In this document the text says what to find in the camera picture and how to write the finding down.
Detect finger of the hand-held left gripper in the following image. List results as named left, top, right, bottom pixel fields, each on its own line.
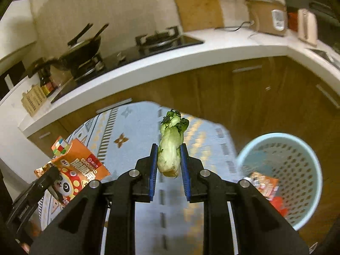
left=48, top=184, right=66, bottom=204
left=34, top=165, right=60, bottom=192

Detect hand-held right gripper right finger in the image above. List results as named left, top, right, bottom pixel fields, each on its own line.
left=180, top=143, right=310, bottom=255

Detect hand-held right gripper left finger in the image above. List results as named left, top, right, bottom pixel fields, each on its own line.
left=30, top=143, right=158, bottom=255

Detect green bok choy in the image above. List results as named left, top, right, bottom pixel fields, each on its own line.
left=157, top=109, right=190, bottom=178

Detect orange snack bag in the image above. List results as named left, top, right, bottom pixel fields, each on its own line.
left=34, top=138, right=111, bottom=208

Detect red snack packet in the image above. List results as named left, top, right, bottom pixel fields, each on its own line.
left=270, top=195, right=289, bottom=216

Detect light blue perforated plastic basket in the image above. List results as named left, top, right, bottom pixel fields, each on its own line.
left=236, top=133, right=323, bottom=231

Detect colourful puzzle cube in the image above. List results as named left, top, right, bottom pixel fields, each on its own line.
left=52, top=136, right=74, bottom=160

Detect woven wooden holder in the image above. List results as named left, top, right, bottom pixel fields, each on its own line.
left=21, top=84, right=47, bottom=117

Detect orange printed snack packet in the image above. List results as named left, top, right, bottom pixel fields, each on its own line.
left=247, top=171, right=279, bottom=202

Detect wooden kitchen cabinet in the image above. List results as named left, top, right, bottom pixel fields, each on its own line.
left=27, top=56, right=340, bottom=245

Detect dark sauce bottles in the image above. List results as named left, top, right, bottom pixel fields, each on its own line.
left=39, top=69, right=58, bottom=96

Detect black gas stove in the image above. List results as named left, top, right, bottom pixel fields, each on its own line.
left=50, top=27, right=205, bottom=104

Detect black wok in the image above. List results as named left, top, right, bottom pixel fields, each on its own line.
left=57, top=23, right=110, bottom=73

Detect wooden cutting board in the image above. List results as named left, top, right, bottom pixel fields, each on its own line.
left=170, top=0, right=224, bottom=32

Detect beige rice cooker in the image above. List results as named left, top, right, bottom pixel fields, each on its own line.
left=244, top=0, right=289, bottom=36

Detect steel kitchen sink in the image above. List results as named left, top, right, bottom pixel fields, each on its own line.
left=305, top=48, right=340, bottom=65

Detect red container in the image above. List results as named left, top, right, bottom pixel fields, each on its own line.
left=288, top=12, right=299, bottom=31

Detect white electric kettle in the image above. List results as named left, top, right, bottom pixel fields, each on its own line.
left=297, top=8, right=318, bottom=45

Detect rice cooker power cable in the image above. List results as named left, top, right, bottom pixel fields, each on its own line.
left=215, top=21, right=256, bottom=31

